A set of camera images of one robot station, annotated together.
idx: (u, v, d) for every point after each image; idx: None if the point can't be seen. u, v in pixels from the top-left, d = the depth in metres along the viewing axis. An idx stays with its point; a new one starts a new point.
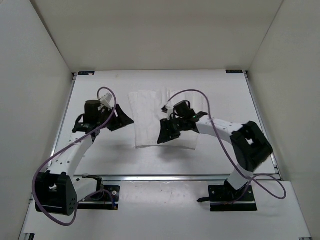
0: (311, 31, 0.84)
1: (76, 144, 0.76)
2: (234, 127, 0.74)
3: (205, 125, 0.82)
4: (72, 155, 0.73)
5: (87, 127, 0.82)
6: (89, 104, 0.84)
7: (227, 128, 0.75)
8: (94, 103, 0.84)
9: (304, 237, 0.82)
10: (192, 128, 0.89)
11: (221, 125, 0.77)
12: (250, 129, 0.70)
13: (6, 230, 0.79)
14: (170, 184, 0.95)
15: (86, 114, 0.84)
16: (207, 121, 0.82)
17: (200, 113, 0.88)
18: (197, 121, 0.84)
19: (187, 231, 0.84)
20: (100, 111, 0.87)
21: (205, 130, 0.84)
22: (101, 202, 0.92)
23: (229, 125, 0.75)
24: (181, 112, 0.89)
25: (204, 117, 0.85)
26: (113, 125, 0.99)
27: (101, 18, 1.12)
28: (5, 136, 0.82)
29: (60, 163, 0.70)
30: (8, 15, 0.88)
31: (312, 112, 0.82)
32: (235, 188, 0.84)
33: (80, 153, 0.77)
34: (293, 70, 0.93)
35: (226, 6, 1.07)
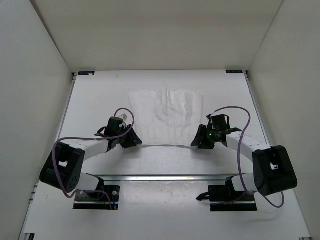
0: (311, 32, 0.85)
1: (95, 140, 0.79)
2: (261, 147, 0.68)
3: (233, 139, 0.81)
4: (90, 143, 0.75)
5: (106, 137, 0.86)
6: (113, 119, 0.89)
7: (253, 146, 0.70)
8: (118, 119, 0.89)
9: (304, 237, 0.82)
10: (221, 140, 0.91)
11: (248, 142, 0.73)
12: (277, 153, 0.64)
13: (6, 230, 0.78)
14: (170, 184, 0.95)
15: (108, 127, 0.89)
16: (238, 135, 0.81)
17: (233, 129, 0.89)
18: (228, 134, 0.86)
19: (188, 231, 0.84)
20: (120, 128, 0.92)
21: (231, 143, 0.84)
22: (101, 202, 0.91)
23: (257, 143, 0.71)
24: (217, 123, 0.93)
25: (236, 133, 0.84)
26: (128, 142, 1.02)
27: (101, 18, 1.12)
28: (5, 135, 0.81)
29: (79, 143, 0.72)
30: (8, 14, 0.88)
31: (312, 112, 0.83)
32: (235, 189, 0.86)
33: (96, 149, 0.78)
34: (293, 71, 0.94)
35: (226, 7, 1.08)
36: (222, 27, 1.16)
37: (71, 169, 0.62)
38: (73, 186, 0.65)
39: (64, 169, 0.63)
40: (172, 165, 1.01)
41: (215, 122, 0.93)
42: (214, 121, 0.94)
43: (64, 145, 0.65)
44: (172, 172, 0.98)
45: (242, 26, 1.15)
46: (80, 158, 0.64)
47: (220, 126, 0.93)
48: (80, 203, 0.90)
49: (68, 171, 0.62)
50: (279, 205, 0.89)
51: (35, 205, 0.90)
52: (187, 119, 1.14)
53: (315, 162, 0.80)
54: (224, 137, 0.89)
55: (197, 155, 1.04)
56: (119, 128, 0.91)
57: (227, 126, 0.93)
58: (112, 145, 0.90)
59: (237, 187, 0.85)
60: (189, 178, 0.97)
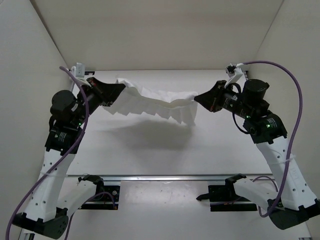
0: (311, 31, 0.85)
1: (50, 175, 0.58)
2: (304, 201, 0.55)
3: (273, 157, 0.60)
4: (48, 190, 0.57)
5: (62, 140, 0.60)
6: (56, 109, 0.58)
7: (296, 194, 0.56)
8: (62, 108, 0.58)
9: (304, 237, 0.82)
10: (251, 134, 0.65)
11: (293, 181, 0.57)
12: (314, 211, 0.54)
13: (6, 231, 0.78)
14: (170, 184, 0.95)
15: (59, 120, 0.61)
16: (282, 154, 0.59)
17: (277, 128, 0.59)
18: (269, 142, 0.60)
19: (187, 231, 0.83)
20: (75, 111, 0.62)
21: (263, 149, 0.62)
22: (101, 202, 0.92)
23: (302, 189, 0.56)
24: (253, 99, 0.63)
25: (278, 142, 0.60)
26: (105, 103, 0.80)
27: (102, 18, 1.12)
28: (6, 136, 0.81)
29: (36, 203, 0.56)
30: (9, 14, 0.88)
31: (313, 111, 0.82)
32: (236, 193, 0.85)
33: (59, 179, 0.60)
34: (293, 70, 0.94)
35: (226, 7, 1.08)
36: (222, 27, 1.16)
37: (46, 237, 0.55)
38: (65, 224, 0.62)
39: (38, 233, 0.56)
40: (172, 165, 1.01)
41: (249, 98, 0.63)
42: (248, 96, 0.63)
43: (23, 220, 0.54)
44: (172, 172, 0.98)
45: (242, 26, 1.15)
46: (44, 229, 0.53)
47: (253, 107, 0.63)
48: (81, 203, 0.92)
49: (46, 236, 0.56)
50: None
51: None
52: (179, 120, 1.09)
53: (314, 162, 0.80)
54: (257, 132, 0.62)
55: (197, 155, 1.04)
56: (73, 113, 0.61)
57: (263, 110, 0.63)
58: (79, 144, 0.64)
59: (237, 190, 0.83)
60: (189, 178, 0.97)
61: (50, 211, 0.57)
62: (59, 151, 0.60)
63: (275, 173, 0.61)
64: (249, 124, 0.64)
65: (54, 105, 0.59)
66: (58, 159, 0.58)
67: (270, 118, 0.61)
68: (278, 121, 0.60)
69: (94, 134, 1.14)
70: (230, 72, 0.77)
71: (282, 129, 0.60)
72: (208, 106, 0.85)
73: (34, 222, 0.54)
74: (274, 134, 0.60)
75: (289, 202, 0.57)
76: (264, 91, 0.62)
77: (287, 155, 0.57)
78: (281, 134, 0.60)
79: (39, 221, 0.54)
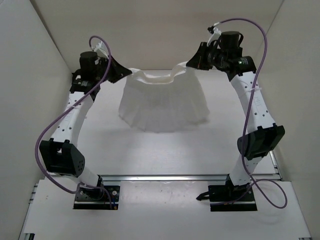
0: (310, 31, 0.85)
1: (75, 108, 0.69)
2: (263, 122, 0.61)
3: (242, 89, 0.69)
4: (72, 120, 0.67)
5: (85, 86, 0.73)
6: (84, 57, 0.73)
7: (257, 117, 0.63)
8: (91, 56, 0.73)
9: (304, 237, 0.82)
10: (227, 71, 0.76)
11: (256, 107, 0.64)
12: (274, 131, 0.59)
13: (6, 231, 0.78)
14: (170, 184, 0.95)
15: (82, 69, 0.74)
16: (249, 85, 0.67)
17: (249, 64, 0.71)
18: (238, 75, 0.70)
19: (187, 230, 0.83)
20: (96, 65, 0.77)
21: (235, 82, 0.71)
22: (101, 202, 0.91)
23: (262, 114, 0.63)
24: (228, 43, 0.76)
25: (247, 75, 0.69)
26: (114, 76, 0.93)
27: (102, 18, 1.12)
28: (6, 135, 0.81)
29: (62, 129, 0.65)
30: (8, 14, 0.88)
31: (312, 111, 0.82)
32: (233, 182, 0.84)
33: (80, 116, 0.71)
34: (293, 70, 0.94)
35: (226, 7, 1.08)
36: (222, 27, 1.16)
37: (69, 161, 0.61)
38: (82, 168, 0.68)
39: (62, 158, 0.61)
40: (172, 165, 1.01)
41: (224, 41, 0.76)
42: (224, 40, 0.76)
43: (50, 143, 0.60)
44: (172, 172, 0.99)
45: (242, 26, 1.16)
46: (72, 146, 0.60)
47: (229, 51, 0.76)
48: (79, 203, 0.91)
49: (68, 163, 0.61)
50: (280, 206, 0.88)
51: (35, 205, 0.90)
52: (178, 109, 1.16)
53: (314, 162, 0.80)
54: (232, 68, 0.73)
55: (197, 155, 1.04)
56: (94, 64, 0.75)
57: (237, 52, 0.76)
58: (95, 92, 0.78)
59: (234, 180, 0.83)
60: (189, 178, 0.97)
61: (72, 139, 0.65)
62: (82, 93, 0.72)
63: (244, 106, 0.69)
64: (225, 63, 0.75)
65: (84, 55, 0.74)
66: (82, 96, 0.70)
67: (243, 57, 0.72)
68: (249, 60, 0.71)
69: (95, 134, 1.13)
70: (211, 33, 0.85)
71: (253, 67, 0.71)
72: (196, 64, 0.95)
73: (61, 143, 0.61)
74: (245, 70, 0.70)
75: (251, 125, 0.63)
76: (236, 36, 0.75)
77: (252, 84, 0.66)
78: (250, 70, 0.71)
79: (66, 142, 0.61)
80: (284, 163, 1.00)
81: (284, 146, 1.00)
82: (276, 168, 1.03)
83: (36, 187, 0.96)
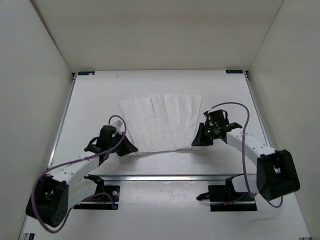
0: (311, 32, 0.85)
1: (84, 161, 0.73)
2: (265, 151, 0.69)
3: (235, 138, 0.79)
4: (77, 168, 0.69)
5: (98, 149, 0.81)
6: (104, 129, 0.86)
7: (256, 149, 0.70)
8: (110, 129, 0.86)
9: (304, 237, 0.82)
10: (221, 137, 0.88)
11: (252, 144, 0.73)
12: (281, 157, 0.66)
13: (5, 231, 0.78)
14: (170, 184, 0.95)
15: (100, 137, 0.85)
16: (239, 134, 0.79)
17: (234, 125, 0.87)
18: (229, 132, 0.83)
19: (187, 230, 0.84)
20: (112, 138, 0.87)
21: (230, 139, 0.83)
22: (101, 202, 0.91)
23: (260, 146, 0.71)
24: (215, 118, 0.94)
25: (236, 130, 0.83)
26: (123, 150, 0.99)
27: (102, 18, 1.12)
28: (6, 135, 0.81)
29: (64, 172, 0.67)
30: (8, 14, 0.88)
31: (312, 112, 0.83)
32: (235, 189, 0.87)
33: (84, 171, 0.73)
34: (293, 71, 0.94)
35: (226, 7, 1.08)
36: (222, 27, 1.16)
37: (54, 204, 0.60)
38: (60, 219, 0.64)
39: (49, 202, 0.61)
40: (172, 165, 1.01)
41: (213, 118, 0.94)
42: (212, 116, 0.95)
43: (46, 178, 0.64)
44: (172, 172, 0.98)
45: (242, 26, 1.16)
46: (65, 189, 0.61)
47: (219, 122, 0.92)
48: (80, 204, 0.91)
49: (51, 206, 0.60)
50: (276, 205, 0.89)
51: None
52: (182, 122, 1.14)
53: (315, 162, 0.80)
54: (223, 132, 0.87)
55: (197, 154, 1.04)
56: (112, 138, 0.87)
57: (225, 121, 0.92)
58: (104, 158, 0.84)
59: (237, 186, 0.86)
60: (189, 178, 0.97)
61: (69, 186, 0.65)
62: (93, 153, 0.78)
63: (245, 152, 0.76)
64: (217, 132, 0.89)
65: (104, 127, 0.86)
66: (91, 153, 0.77)
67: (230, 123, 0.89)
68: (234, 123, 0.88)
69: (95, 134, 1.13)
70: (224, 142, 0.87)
71: (237, 125, 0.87)
72: (196, 139, 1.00)
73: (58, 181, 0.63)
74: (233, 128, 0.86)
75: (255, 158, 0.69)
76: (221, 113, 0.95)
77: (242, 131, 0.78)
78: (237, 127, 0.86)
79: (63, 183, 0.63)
80: None
81: (284, 146, 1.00)
82: None
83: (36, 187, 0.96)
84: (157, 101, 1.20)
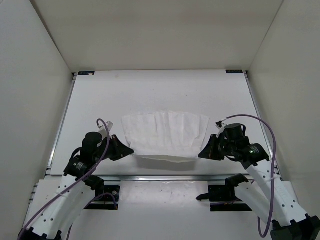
0: (311, 32, 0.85)
1: (62, 196, 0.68)
2: (295, 216, 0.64)
3: (260, 178, 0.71)
4: (57, 210, 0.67)
5: (79, 169, 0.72)
6: (87, 140, 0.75)
7: (286, 210, 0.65)
8: (93, 139, 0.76)
9: None
10: (241, 160, 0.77)
11: (279, 197, 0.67)
12: (310, 224, 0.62)
13: (6, 230, 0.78)
14: (170, 184, 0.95)
15: (83, 150, 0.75)
16: (267, 175, 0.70)
17: (259, 152, 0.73)
18: (254, 166, 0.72)
19: (187, 230, 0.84)
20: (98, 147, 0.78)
21: (252, 172, 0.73)
22: (101, 202, 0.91)
23: (291, 205, 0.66)
24: (233, 136, 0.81)
25: (263, 164, 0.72)
26: (115, 155, 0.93)
27: (102, 18, 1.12)
28: (6, 135, 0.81)
29: (45, 220, 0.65)
30: (8, 14, 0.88)
31: (312, 113, 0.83)
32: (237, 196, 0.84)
33: (68, 204, 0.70)
34: (293, 72, 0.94)
35: (226, 7, 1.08)
36: (222, 27, 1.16)
37: None
38: None
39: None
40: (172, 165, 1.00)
41: (231, 136, 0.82)
42: (230, 133, 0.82)
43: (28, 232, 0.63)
44: (172, 172, 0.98)
45: (242, 26, 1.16)
46: None
47: (238, 142, 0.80)
48: None
49: None
50: None
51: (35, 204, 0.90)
52: (187, 141, 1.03)
53: (314, 162, 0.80)
54: (245, 158, 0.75)
55: None
56: (96, 149, 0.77)
57: (246, 141, 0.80)
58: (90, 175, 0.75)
59: (239, 194, 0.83)
60: (189, 178, 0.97)
61: (52, 232, 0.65)
62: (75, 178, 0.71)
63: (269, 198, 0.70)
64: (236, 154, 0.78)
65: (87, 138, 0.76)
66: (72, 183, 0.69)
67: (253, 146, 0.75)
68: (260, 148, 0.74)
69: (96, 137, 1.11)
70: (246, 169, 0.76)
71: (264, 154, 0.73)
72: (207, 153, 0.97)
73: (38, 236, 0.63)
74: (258, 158, 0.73)
75: (282, 218, 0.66)
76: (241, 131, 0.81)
77: (271, 174, 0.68)
78: (264, 157, 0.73)
79: (43, 236, 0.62)
80: (283, 163, 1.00)
81: (284, 146, 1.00)
82: (276, 168, 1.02)
83: (36, 187, 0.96)
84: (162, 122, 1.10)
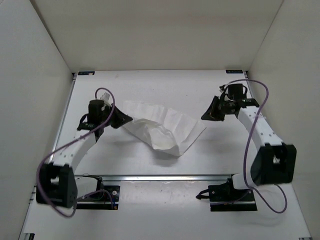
0: (311, 32, 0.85)
1: (80, 140, 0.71)
2: (271, 140, 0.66)
3: (247, 116, 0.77)
4: (76, 148, 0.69)
5: (91, 126, 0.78)
6: (92, 104, 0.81)
7: (263, 136, 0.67)
8: (98, 103, 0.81)
9: (304, 237, 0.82)
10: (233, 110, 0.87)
11: (261, 128, 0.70)
12: (285, 150, 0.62)
13: (6, 230, 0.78)
14: (170, 184, 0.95)
15: (90, 114, 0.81)
16: (253, 114, 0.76)
17: (250, 101, 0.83)
18: (243, 108, 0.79)
19: (187, 230, 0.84)
20: (102, 110, 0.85)
21: (242, 116, 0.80)
22: (101, 202, 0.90)
23: (269, 134, 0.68)
24: (234, 91, 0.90)
25: (251, 108, 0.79)
26: (116, 121, 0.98)
27: (102, 18, 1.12)
28: (6, 135, 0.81)
29: (64, 155, 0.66)
30: (8, 14, 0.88)
31: (311, 112, 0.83)
32: (235, 187, 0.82)
33: (84, 150, 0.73)
34: (293, 71, 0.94)
35: (226, 7, 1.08)
36: (222, 27, 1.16)
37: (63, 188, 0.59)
38: (73, 201, 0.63)
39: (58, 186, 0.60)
40: (172, 165, 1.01)
41: (232, 93, 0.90)
42: (231, 88, 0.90)
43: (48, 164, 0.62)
44: (172, 172, 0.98)
45: (242, 26, 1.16)
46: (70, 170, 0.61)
47: (235, 96, 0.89)
48: (80, 203, 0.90)
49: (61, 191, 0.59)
50: (279, 210, 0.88)
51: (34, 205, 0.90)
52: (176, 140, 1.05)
53: (315, 162, 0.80)
54: (237, 107, 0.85)
55: (197, 154, 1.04)
56: (101, 111, 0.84)
57: (242, 96, 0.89)
58: (99, 134, 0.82)
59: (236, 183, 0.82)
60: (189, 178, 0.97)
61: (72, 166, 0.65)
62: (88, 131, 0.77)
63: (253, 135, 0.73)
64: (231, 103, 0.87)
65: (92, 102, 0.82)
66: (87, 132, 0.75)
67: (247, 97, 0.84)
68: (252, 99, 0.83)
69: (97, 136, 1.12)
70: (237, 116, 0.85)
71: (255, 103, 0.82)
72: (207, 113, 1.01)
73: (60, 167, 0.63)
74: (249, 105, 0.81)
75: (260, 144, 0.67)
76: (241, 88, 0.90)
77: (257, 112, 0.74)
78: (254, 104, 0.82)
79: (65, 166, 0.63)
80: None
81: None
82: None
83: (36, 187, 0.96)
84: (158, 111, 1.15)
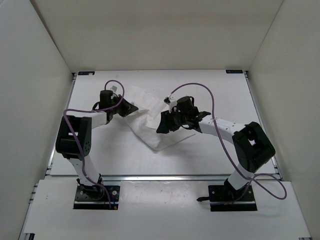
0: (311, 32, 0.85)
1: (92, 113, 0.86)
2: (236, 128, 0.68)
3: (206, 125, 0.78)
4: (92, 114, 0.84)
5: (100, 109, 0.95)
6: (103, 93, 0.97)
7: (230, 129, 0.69)
8: (108, 92, 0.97)
9: (304, 237, 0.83)
10: (194, 127, 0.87)
11: (223, 125, 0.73)
12: (253, 130, 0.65)
13: (6, 230, 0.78)
14: (170, 184, 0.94)
15: (101, 101, 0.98)
16: (210, 120, 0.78)
17: (203, 113, 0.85)
18: (200, 121, 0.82)
19: (187, 230, 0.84)
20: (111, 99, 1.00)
21: (203, 128, 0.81)
22: (101, 202, 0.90)
23: (232, 125, 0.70)
24: (185, 109, 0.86)
25: (207, 117, 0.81)
26: (124, 110, 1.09)
27: (102, 18, 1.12)
28: (6, 135, 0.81)
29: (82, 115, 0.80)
30: (8, 14, 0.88)
31: (311, 113, 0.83)
32: (235, 188, 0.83)
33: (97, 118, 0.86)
34: (293, 72, 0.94)
35: (226, 7, 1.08)
36: (222, 27, 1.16)
37: (84, 130, 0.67)
38: (87, 149, 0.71)
39: (78, 134, 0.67)
40: (172, 165, 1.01)
41: (184, 110, 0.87)
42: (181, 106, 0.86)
43: (71, 117, 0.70)
44: (172, 172, 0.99)
45: (241, 26, 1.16)
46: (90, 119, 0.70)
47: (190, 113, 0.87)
48: (80, 203, 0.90)
49: (81, 134, 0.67)
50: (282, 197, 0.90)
51: (34, 205, 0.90)
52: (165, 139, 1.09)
53: (315, 162, 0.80)
54: (197, 125, 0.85)
55: (196, 154, 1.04)
56: (111, 99, 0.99)
57: (195, 109, 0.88)
58: (108, 116, 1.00)
59: (236, 185, 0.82)
60: (190, 178, 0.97)
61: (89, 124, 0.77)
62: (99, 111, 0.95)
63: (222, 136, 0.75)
64: (189, 122, 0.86)
65: (102, 92, 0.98)
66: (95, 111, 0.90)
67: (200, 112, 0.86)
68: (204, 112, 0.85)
69: (101, 130, 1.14)
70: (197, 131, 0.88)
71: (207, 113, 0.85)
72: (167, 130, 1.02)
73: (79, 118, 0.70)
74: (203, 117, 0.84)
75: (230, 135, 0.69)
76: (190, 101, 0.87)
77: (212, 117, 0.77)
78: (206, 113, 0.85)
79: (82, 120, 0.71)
80: (284, 163, 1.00)
81: (284, 146, 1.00)
82: (276, 168, 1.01)
83: (36, 187, 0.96)
84: (155, 106, 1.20)
